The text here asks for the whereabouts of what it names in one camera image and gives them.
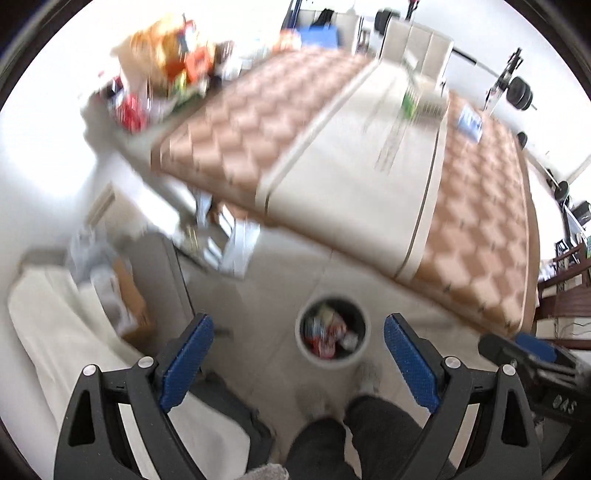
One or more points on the beige flat cardboard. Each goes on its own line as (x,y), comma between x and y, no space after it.
(104,204)

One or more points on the blue packet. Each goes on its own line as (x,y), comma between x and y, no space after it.
(470,121)

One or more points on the barbell with black plates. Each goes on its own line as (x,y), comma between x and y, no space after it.
(521,93)

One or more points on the dark wooden chair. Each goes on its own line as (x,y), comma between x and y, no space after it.
(568,297)

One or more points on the person's dark pants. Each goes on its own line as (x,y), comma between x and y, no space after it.
(355,438)

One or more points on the white papers pile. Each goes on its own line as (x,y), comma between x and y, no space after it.
(240,251)

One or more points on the white plastic bag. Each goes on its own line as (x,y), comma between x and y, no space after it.
(87,258)

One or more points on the small milk carton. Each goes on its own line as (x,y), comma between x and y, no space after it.
(408,104)

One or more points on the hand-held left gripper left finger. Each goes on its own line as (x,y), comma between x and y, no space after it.
(187,364)

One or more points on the orange box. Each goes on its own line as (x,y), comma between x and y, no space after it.
(195,63)

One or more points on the brown cardboard box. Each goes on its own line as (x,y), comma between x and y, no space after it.
(133,297)

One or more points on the grey carton box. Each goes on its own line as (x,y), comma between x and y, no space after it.
(432,99)

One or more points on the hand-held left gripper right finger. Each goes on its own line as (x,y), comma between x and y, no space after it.
(411,364)

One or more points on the white cushioned chair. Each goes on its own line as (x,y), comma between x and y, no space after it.
(418,50)

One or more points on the red soda can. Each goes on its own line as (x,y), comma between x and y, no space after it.
(131,111)

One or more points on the orange snack bag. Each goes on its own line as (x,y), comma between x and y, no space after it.
(286,41)

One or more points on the yellow snack bag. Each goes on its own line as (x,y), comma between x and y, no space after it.
(152,42)

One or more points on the weight bench rack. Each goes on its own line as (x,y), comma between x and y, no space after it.
(501,81)

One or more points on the red white packet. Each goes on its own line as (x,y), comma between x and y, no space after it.
(323,346)

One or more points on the beige folding chair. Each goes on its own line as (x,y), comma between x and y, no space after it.
(323,16)

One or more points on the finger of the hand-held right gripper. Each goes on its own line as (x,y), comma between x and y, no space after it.
(538,346)
(501,349)

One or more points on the grey padded chair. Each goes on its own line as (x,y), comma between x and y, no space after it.
(159,267)

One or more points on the round grey trash bin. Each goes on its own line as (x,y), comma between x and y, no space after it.
(302,348)

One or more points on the curved barbell with small plates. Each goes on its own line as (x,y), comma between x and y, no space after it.
(561,189)

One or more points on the brown checkered tablecloth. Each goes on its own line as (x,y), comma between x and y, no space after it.
(323,175)

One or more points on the grey table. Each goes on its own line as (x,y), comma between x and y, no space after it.
(138,144)

